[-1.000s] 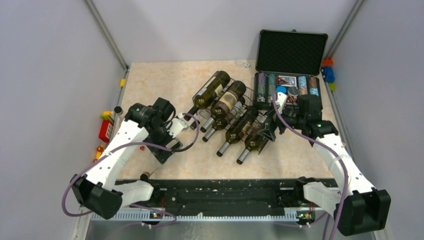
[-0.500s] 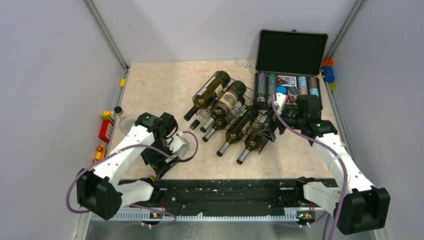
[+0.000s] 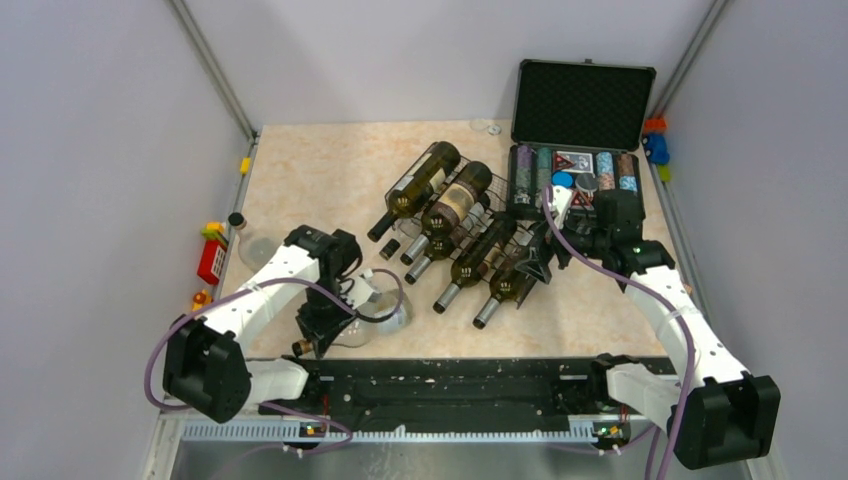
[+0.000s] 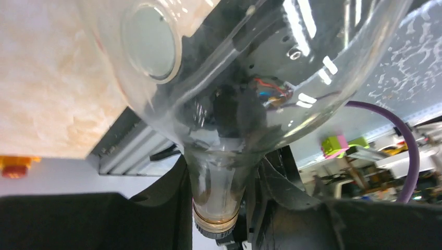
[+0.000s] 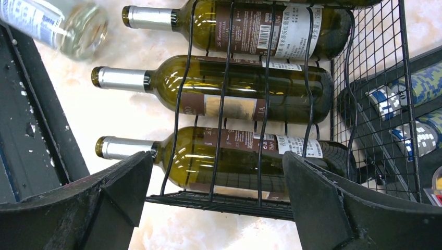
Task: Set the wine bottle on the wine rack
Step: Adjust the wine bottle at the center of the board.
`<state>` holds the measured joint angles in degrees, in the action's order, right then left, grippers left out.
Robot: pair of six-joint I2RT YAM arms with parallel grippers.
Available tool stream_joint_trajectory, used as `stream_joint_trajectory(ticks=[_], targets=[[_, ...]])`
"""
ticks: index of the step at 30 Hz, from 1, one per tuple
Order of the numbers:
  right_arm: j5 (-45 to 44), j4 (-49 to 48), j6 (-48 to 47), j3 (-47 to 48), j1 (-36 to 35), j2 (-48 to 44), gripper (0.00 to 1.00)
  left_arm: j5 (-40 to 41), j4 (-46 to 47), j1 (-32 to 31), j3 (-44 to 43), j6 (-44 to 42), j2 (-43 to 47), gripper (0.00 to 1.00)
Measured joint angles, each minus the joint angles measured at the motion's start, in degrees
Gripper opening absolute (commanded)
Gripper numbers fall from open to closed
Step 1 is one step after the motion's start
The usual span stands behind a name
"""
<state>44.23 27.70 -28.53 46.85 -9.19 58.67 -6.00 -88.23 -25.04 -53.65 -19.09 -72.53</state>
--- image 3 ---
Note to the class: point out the red toy block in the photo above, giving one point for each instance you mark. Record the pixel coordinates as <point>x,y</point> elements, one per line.
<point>211,263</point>

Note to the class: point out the green wine bottle front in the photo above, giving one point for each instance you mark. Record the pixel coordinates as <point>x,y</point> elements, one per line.
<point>437,250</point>

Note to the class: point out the clear round bottle left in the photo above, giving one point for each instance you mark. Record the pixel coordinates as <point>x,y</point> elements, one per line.
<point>256,247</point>

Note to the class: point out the blue orange toy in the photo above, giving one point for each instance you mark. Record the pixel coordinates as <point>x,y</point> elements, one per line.
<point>655,147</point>

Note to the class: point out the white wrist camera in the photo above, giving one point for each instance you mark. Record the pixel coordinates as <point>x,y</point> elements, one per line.
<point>360,291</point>
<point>559,204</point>

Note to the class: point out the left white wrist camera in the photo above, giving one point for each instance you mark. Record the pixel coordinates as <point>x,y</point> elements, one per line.
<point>360,291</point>

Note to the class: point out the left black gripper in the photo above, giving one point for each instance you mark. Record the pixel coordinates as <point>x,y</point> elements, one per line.
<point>322,330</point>

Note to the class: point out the dark bottle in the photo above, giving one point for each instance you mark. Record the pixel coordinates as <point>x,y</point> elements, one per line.
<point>410,193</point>

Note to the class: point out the small clear glass lid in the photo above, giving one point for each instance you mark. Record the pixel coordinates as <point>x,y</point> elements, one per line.
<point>487,126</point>

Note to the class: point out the yellow toy car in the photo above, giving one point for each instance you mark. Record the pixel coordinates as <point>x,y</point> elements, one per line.
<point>201,299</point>

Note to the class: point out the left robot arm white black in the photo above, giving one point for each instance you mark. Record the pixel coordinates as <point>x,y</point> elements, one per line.
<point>205,364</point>

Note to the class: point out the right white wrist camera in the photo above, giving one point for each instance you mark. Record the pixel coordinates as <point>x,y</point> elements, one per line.
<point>559,204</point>

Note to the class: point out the black wire wine rack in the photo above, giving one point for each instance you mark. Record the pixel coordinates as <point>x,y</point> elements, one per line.
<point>470,227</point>

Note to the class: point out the green wine bottle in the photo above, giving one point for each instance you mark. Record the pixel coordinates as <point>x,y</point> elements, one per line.
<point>450,208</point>
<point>437,250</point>
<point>474,263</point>
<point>507,284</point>

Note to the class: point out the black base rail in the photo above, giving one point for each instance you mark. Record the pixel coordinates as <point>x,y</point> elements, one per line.
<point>509,395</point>

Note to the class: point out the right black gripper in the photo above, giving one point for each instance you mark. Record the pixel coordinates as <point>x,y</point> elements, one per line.
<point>538,264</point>

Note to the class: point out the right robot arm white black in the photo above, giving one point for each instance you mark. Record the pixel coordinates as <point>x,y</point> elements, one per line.
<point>718,412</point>

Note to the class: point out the black poker chip case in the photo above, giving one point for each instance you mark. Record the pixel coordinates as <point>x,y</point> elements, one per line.
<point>576,125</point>

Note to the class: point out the green wine bottle back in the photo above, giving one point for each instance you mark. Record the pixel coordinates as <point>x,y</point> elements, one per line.
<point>507,284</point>

